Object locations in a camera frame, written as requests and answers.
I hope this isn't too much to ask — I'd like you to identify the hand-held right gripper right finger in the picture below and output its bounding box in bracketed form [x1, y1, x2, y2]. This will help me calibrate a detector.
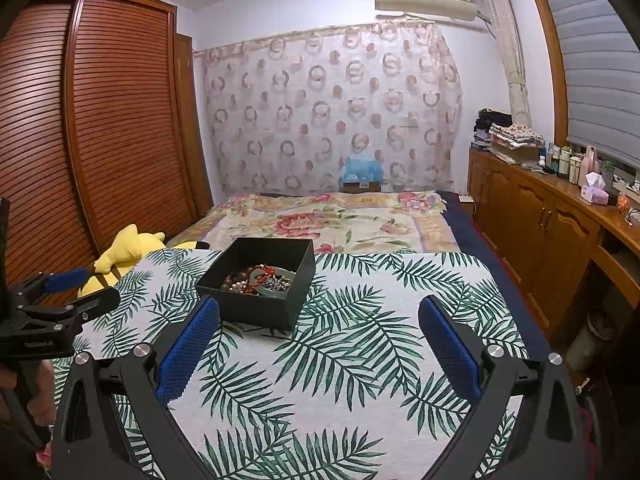
[417, 295, 601, 480]

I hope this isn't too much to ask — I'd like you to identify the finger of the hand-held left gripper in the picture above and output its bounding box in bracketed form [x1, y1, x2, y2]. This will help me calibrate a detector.
[20, 287, 122, 332]
[10, 267, 92, 307]

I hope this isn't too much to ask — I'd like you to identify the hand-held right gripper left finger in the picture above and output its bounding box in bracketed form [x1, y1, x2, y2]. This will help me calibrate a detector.
[50, 296, 222, 480]

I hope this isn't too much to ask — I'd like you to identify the black cardboard box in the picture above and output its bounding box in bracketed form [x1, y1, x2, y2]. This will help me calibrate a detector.
[195, 237, 316, 332]

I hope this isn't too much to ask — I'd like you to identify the brown wooden bead bracelet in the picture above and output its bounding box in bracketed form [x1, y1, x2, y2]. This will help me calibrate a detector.
[221, 271, 257, 292]

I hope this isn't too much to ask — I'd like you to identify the pale green jade bangle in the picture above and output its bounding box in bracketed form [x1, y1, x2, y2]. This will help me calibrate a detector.
[248, 269, 297, 287]

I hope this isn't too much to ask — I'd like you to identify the pile of jewelry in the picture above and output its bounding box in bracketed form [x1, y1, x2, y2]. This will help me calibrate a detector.
[220, 264, 297, 296]

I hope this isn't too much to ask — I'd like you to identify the person's left hand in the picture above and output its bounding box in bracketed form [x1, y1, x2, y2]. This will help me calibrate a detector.
[0, 360, 57, 427]

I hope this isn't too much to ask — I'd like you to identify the yellow plush toy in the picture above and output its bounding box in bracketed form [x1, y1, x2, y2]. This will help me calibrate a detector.
[77, 224, 212, 297]

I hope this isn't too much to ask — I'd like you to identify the navy bed sheet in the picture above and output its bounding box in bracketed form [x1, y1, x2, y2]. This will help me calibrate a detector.
[434, 190, 551, 357]

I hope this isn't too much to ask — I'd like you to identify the green leaf print tablecloth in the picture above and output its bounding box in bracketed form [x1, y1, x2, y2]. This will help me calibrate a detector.
[50, 247, 532, 480]

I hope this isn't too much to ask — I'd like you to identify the long wooden cabinet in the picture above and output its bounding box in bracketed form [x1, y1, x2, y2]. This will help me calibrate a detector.
[467, 145, 640, 343]

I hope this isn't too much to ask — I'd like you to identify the brown louvred wooden wardrobe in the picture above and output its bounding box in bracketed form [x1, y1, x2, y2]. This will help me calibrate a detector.
[0, 0, 215, 308]

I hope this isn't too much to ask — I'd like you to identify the floral bed blanket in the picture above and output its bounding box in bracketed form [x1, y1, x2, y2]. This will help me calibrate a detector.
[170, 190, 462, 257]

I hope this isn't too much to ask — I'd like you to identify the blue plastic bag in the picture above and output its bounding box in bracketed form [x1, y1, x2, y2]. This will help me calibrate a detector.
[340, 155, 385, 184]

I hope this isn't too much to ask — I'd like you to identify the pink tissue box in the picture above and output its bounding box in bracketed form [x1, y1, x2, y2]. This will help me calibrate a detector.
[580, 172, 611, 206]

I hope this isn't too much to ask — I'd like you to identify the folded floral cloth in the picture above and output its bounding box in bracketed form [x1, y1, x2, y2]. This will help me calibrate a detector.
[489, 122, 547, 152]

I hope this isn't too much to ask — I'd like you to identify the row of cosmetic bottles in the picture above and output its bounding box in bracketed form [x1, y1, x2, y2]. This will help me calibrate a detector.
[544, 142, 617, 182]

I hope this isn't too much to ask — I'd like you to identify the stack of dark folded clothes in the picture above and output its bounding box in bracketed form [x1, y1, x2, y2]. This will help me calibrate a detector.
[472, 107, 514, 144]

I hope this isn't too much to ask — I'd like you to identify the white power strip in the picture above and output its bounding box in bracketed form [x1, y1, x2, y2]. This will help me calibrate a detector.
[612, 175, 640, 202]

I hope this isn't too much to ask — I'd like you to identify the circle print sheer curtain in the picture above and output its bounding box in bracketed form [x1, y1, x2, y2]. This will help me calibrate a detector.
[194, 20, 464, 197]

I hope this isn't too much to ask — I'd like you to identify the tied beige curtain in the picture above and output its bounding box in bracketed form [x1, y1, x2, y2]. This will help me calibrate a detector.
[477, 0, 532, 129]

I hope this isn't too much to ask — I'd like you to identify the grey window blind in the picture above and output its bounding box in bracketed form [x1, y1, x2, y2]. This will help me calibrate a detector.
[532, 0, 640, 167]

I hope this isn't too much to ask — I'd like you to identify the wooden window frame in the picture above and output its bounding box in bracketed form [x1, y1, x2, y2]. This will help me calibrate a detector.
[521, 0, 572, 147]

